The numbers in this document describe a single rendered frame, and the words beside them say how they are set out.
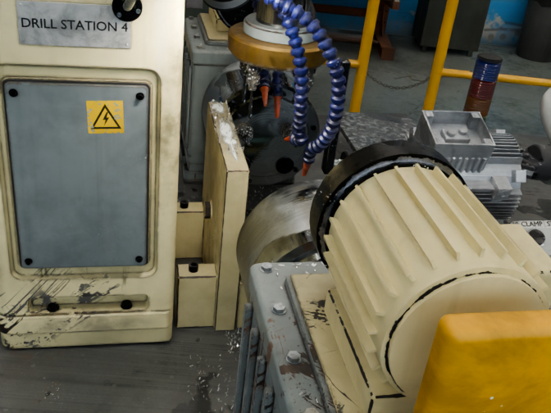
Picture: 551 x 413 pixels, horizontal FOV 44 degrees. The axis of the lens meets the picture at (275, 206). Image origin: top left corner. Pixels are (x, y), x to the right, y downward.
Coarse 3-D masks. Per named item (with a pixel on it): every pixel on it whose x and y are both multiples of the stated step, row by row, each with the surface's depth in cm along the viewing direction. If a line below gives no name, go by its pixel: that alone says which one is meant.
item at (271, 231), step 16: (288, 192) 108; (304, 192) 107; (256, 208) 110; (272, 208) 107; (288, 208) 105; (304, 208) 103; (256, 224) 108; (272, 224) 104; (288, 224) 102; (304, 224) 100; (240, 240) 111; (256, 240) 105; (272, 240) 101; (288, 240) 99; (304, 240) 97; (240, 256) 110; (256, 256) 103; (272, 256) 99; (288, 256) 97; (304, 256) 96; (240, 272) 111
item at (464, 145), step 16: (432, 112) 134; (448, 112) 135; (464, 112) 136; (432, 128) 136; (448, 128) 137; (464, 128) 134; (480, 128) 135; (432, 144) 129; (448, 144) 128; (464, 144) 129; (480, 144) 129; (448, 160) 131; (464, 160) 132; (480, 160) 132
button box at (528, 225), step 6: (516, 222) 122; (522, 222) 122; (528, 222) 123; (534, 222) 123; (540, 222) 123; (546, 222) 124; (528, 228) 122; (534, 228) 122; (540, 228) 123; (546, 228) 123; (546, 234) 122; (546, 240) 122; (540, 246) 121; (546, 246) 121; (546, 252) 121
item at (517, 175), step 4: (412, 128) 139; (416, 128) 139; (412, 132) 139; (492, 132) 144; (496, 132) 142; (500, 132) 142; (504, 132) 142; (412, 136) 139; (512, 172) 135; (516, 172) 134; (520, 172) 134; (524, 172) 134; (512, 176) 135; (516, 176) 134; (520, 176) 134; (524, 176) 134; (512, 180) 135; (516, 180) 134; (520, 180) 134; (524, 180) 134; (500, 220) 143
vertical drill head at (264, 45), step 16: (304, 0) 114; (256, 16) 117; (272, 16) 114; (240, 32) 118; (256, 32) 114; (272, 32) 113; (304, 32) 114; (240, 48) 114; (256, 48) 112; (272, 48) 112; (288, 48) 112; (240, 64) 124; (256, 64) 114; (272, 64) 113; (288, 64) 113; (320, 64) 117; (256, 80) 118
